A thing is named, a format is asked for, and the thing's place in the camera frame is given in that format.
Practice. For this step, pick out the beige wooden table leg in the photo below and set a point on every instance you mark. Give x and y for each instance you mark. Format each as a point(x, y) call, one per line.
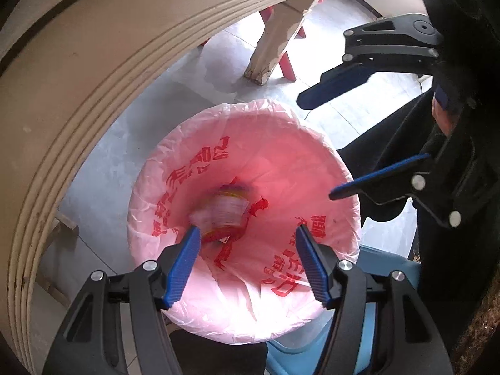
point(273, 43)

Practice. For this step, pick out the wooden slat frame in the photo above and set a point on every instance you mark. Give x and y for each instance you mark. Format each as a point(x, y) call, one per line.
point(58, 281)

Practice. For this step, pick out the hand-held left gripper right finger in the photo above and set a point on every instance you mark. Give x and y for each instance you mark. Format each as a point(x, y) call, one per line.
point(312, 269)

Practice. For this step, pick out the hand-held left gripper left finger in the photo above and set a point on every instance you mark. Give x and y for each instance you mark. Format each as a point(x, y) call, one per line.
point(183, 265)

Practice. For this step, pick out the dark object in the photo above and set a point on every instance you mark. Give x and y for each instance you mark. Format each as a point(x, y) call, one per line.
point(218, 353)

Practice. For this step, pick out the red plastic stool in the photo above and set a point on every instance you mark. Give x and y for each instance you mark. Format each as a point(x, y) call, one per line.
point(288, 66)

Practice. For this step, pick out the bin with pink liner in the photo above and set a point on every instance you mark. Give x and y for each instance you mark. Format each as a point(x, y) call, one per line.
point(281, 172)

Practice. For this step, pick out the red and white snack wrapper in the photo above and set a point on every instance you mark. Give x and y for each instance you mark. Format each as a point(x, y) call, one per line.
point(222, 211)

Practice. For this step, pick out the person's right hand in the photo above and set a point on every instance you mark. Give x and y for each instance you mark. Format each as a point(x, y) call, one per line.
point(445, 119)

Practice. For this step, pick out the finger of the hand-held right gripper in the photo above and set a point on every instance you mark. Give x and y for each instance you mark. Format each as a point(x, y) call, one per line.
point(375, 177)
point(332, 84)

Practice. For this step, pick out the blue plastic stool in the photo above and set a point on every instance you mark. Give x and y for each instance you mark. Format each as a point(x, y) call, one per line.
point(375, 258)

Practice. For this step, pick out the person's black clothing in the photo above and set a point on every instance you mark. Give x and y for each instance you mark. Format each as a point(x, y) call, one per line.
point(386, 144)

